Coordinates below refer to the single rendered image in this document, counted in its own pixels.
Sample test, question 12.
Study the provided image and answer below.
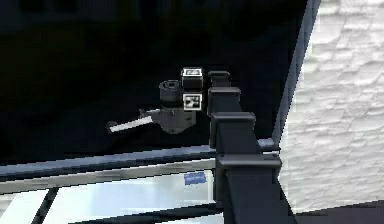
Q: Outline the black television set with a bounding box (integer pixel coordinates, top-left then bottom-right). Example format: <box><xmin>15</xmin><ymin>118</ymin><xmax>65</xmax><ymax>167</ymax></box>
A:
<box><xmin>0</xmin><ymin>0</ymin><xmax>322</xmax><ymax>184</ymax></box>

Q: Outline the glass television stand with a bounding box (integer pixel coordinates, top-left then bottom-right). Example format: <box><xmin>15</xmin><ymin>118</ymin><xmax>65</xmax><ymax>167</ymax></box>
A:
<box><xmin>0</xmin><ymin>157</ymin><xmax>283</xmax><ymax>224</ymax></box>

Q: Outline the blue credit card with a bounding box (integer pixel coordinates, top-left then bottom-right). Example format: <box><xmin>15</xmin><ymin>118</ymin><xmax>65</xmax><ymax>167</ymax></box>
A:
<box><xmin>183</xmin><ymin>171</ymin><xmax>208</xmax><ymax>186</ymax></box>

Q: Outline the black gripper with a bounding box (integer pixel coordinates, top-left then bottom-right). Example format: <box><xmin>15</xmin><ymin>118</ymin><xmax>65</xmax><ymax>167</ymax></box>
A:
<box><xmin>105</xmin><ymin>79</ymin><xmax>198</xmax><ymax>136</ymax></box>

